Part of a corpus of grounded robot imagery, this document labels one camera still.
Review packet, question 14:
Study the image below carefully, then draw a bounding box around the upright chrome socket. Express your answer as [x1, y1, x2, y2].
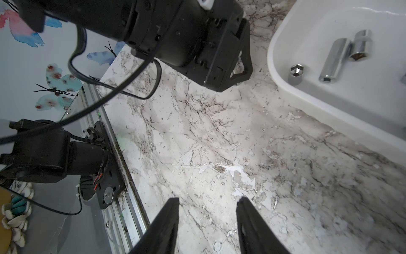
[287, 63, 305, 86]

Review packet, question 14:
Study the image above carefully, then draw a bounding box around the white plastic storage box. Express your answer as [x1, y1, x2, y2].
[267, 1, 406, 165]

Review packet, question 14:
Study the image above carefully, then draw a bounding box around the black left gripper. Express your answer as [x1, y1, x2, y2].
[126, 1, 253, 92]

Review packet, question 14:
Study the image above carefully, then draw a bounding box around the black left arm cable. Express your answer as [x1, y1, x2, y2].
[0, 25, 162, 147]

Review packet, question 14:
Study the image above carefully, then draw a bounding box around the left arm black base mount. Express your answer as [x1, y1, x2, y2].
[1, 127, 112, 200]

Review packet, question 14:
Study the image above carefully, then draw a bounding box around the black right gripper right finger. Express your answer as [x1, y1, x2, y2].
[236, 197, 290, 254]

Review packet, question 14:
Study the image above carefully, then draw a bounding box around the stepped chrome socket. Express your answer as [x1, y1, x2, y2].
[349, 29, 372, 61]

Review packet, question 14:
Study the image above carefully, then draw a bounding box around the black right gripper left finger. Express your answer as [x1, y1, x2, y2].
[129, 197, 180, 254]

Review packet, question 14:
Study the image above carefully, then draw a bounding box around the aluminium front rail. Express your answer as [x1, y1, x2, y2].
[63, 82, 151, 254]

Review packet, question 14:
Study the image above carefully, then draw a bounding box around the long chrome hex socket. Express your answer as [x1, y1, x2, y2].
[319, 38, 352, 84]

